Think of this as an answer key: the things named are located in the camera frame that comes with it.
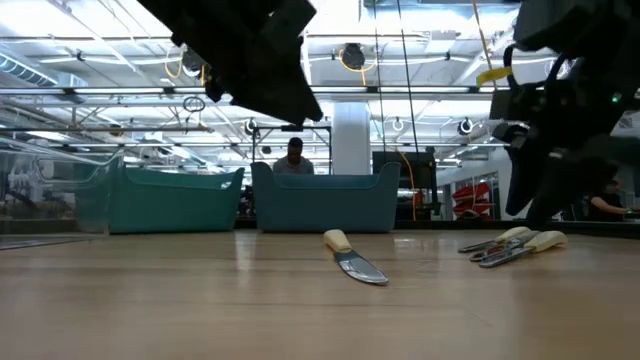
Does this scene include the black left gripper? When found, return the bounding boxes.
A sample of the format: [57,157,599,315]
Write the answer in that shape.
[189,0,324,125]

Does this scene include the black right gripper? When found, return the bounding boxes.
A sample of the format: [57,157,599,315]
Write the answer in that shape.
[489,74,640,226]

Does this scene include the person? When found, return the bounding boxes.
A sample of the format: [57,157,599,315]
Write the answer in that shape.
[272,136,315,176]
[587,177,640,221]

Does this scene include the red storage rack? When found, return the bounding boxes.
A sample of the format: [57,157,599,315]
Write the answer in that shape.
[452,182,494,220]

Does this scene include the white building column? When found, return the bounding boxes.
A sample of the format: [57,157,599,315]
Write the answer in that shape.
[331,102,372,176]

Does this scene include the yellow tape tag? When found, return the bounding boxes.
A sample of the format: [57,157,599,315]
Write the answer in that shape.
[476,66,515,89]

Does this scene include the black equipment cabinet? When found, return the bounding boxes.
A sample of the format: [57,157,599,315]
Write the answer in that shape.
[371,149,441,224]

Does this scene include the dark blue plastic bin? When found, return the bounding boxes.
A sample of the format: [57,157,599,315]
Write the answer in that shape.
[249,160,402,234]

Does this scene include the long ceiling light bar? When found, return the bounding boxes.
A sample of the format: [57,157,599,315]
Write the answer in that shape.
[0,85,504,97]

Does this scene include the teal green plastic bin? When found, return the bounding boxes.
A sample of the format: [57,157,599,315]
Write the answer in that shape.
[74,162,246,235]

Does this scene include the grey horizontal pipe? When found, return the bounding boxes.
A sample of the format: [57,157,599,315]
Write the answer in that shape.
[0,125,215,134]

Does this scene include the clear plastic bin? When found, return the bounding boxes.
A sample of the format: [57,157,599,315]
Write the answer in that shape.
[0,147,126,237]

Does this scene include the black aluminium table frame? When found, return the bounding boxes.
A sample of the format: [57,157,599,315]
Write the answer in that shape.
[0,217,640,239]

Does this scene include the black ceiling cable reel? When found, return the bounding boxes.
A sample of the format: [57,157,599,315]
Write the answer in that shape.
[164,43,207,86]
[338,42,377,86]

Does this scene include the black coiled cable loop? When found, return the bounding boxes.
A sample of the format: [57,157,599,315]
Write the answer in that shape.
[182,94,207,114]

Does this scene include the black hanging cable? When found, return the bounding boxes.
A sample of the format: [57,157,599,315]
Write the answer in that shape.
[397,0,420,154]
[373,0,387,152]

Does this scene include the yellow hanging cable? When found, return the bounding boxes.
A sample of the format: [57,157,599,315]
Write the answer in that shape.
[471,0,494,71]

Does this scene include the silver ventilation duct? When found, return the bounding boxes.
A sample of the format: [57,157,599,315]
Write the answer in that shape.
[0,49,90,105]

